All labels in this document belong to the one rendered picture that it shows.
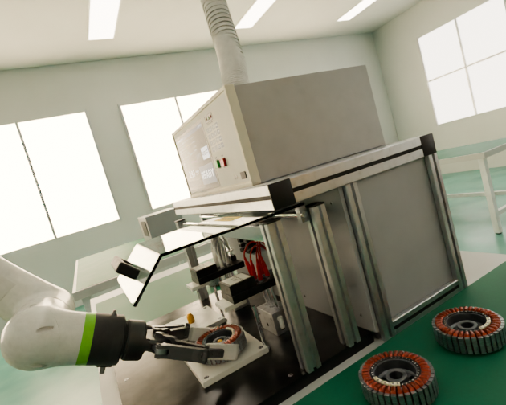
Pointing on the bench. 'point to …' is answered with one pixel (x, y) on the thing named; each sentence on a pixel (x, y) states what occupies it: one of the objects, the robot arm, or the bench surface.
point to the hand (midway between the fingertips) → (218, 342)
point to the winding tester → (285, 125)
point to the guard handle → (124, 267)
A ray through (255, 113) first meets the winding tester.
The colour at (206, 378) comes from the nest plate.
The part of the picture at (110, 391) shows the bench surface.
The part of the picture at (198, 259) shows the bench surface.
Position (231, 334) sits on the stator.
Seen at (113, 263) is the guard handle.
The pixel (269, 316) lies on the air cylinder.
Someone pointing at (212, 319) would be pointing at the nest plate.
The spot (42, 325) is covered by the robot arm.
